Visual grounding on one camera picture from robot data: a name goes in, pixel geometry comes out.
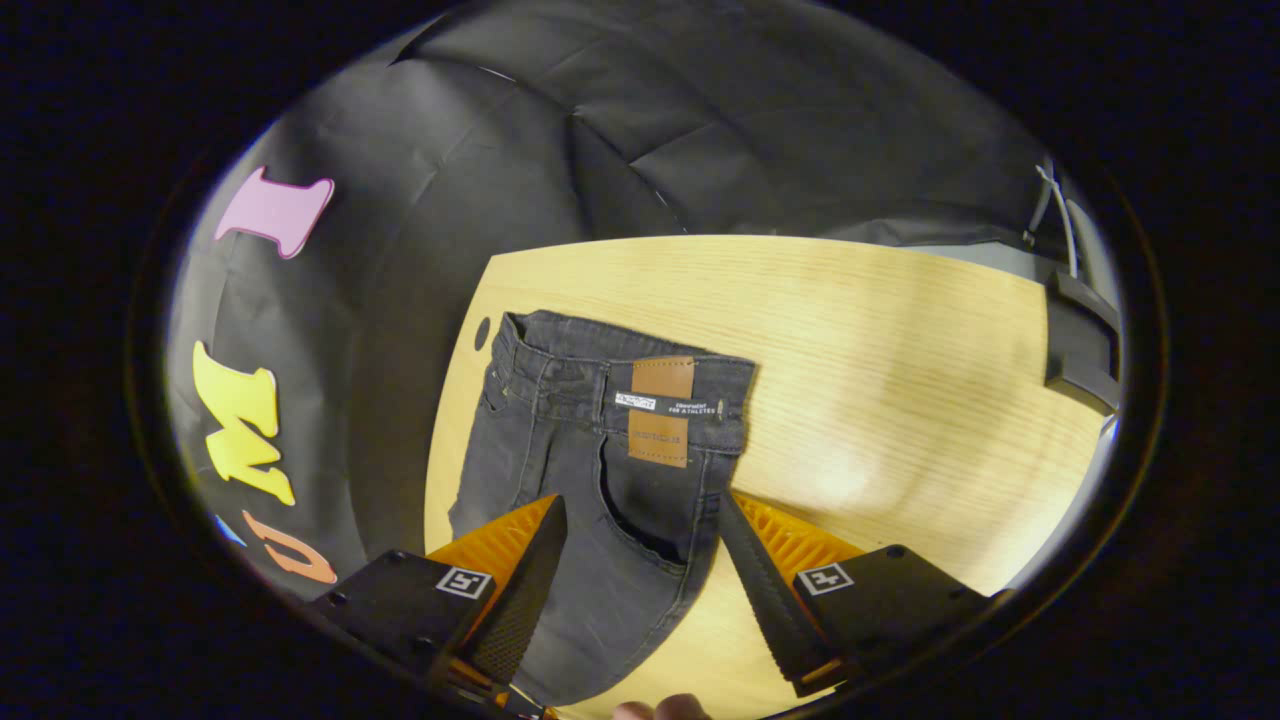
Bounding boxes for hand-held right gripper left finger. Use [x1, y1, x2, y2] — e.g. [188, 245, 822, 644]
[305, 493, 569, 701]

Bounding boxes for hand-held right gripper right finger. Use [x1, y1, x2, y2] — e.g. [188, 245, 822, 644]
[718, 490, 1006, 699]

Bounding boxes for dark grey jeans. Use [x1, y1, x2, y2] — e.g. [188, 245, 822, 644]
[447, 308, 758, 709]

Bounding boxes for black backdrop cloth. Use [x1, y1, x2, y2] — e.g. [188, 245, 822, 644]
[165, 0, 1061, 601]

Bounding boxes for black angular bracket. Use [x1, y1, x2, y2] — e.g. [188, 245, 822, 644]
[1044, 270, 1122, 413]

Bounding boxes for white cable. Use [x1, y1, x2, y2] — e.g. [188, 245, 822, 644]
[1022, 160, 1081, 278]

